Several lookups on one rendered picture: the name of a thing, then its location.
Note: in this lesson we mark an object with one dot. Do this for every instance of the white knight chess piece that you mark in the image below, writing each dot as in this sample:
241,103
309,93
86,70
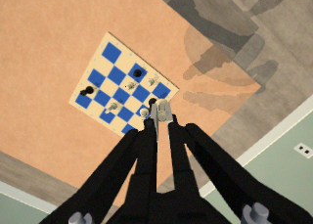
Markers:
112,106

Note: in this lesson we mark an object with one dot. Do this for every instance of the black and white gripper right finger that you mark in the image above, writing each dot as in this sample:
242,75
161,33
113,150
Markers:
250,200

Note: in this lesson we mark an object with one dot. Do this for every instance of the blue and cream chessboard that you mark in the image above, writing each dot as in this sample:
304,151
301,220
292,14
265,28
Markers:
108,73

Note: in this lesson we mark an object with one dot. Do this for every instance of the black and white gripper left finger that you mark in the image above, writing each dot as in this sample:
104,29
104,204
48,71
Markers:
93,200

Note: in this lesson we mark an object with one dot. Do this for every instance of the white pawn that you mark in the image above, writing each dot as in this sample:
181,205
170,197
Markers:
129,86
150,82

